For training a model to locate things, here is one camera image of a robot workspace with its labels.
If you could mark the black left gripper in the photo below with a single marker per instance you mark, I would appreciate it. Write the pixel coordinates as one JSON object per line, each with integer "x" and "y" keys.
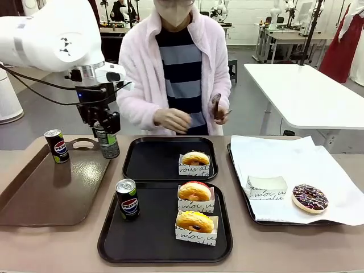
{"x": 95, "y": 99}

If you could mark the green grey drink can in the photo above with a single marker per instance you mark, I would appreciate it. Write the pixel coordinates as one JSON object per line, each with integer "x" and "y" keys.
{"x": 109, "y": 145}

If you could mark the black Pepsi can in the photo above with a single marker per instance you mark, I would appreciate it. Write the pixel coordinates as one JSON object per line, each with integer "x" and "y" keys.
{"x": 58, "y": 148}
{"x": 128, "y": 202}

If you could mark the red iced donut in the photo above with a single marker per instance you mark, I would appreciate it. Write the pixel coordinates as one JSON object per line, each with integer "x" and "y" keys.
{"x": 193, "y": 192}

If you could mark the brown serving tongs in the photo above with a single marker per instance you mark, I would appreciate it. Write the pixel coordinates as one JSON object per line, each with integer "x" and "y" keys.
{"x": 217, "y": 106}

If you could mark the red-topped donut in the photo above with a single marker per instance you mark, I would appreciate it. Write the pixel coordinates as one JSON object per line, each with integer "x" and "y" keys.
{"x": 196, "y": 205}

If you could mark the yellow iced sprinkled donut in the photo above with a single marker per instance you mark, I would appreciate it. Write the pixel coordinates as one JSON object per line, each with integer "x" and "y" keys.
{"x": 193, "y": 220}

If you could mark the yellow glazed donut front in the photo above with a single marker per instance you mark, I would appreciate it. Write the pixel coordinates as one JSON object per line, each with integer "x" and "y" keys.
{"x": 196, "y": 237}

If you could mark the person's right forearm pink sleeve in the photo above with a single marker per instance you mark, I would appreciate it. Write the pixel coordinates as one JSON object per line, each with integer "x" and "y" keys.
{"x": 133, "y": 113}

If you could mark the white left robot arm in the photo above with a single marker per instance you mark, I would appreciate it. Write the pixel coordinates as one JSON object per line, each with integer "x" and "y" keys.
{"x": 57, "y": 34}

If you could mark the person's left forearm pink sleeve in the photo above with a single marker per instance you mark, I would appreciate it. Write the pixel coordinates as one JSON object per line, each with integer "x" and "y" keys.
{"x": 226, "y": 98}

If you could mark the person's right hand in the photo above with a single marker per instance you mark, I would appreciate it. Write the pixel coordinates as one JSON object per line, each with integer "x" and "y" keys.
{"x": 172, "y": 119}

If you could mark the person's left hand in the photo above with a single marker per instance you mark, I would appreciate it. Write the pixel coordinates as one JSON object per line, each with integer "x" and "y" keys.
{"x": 221, "y": 115}

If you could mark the black plastic serving tray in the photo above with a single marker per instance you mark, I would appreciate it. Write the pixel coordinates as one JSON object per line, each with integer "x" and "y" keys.
{"x": 153, "y": 159}
{"x": 153, "y": 236}

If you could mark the dark background workbench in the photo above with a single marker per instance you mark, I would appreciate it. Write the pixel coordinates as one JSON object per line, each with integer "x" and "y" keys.
{"x": 111, "y": 42}

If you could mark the person in pink robe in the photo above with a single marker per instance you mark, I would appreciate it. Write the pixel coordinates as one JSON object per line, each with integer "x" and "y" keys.
{"x": 182, "y": 71}

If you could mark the beige face mask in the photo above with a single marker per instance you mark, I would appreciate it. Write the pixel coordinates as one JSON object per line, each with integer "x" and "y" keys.
{"x": 173, "y": 14}

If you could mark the black tray under white paper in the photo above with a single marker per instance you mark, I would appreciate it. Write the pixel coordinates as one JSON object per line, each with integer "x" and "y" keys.
{"x": 247, "y": 204}

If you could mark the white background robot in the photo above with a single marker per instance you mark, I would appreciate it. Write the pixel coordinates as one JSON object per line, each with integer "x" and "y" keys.
{"x": 275, "y": 14}
{"x": 220, "y": 10}

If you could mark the white script-print paper box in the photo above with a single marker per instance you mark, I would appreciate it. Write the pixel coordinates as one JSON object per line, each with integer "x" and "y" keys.
{"x": 267, "y": 192}

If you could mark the white paper sheet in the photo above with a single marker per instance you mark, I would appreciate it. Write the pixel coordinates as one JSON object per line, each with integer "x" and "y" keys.
{"x": 284, "y": 159}

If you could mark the small black floor object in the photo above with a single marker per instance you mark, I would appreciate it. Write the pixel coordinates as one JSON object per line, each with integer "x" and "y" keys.
{"x": 289, "y": 133}

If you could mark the white background workbench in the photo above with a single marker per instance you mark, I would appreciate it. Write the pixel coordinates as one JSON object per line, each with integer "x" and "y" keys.
{"x": 287, "y": 37}

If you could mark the white rectangular table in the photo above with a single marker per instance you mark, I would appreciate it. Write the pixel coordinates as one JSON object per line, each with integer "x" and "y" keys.
{"x": 307, "y": 94}

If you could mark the chocolate donut with sprinkles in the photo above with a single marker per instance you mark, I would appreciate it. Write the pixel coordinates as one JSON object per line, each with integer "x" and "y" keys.
{"x": 310, "y": 199}

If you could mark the black stand pole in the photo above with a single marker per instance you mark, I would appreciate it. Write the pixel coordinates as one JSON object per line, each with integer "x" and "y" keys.
{"x": 311, "y": 34}

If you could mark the red dress on mannequin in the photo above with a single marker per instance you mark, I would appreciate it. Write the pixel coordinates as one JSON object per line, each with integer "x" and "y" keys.
{"x": 338, "y": 51}

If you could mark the white garment on mannequin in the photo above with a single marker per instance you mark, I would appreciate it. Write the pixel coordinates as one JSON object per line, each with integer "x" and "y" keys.
{"x": 359, "y": 57}

